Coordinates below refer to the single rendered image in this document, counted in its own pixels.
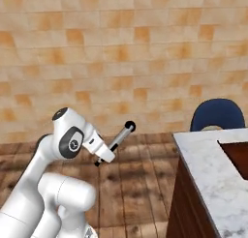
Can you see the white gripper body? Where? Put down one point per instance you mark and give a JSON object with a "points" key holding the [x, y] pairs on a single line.
{"points": [[105, 152]]}

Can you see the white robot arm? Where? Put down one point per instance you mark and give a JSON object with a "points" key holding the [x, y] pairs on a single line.
{"points": [[48, 171]]}

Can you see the dark wood counter cabinet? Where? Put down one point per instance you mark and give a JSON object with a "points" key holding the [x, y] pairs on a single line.
{"points": [[185, 206]]}

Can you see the blue chair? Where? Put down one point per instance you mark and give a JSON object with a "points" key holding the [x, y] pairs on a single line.
{"points": [[217, 114]]}

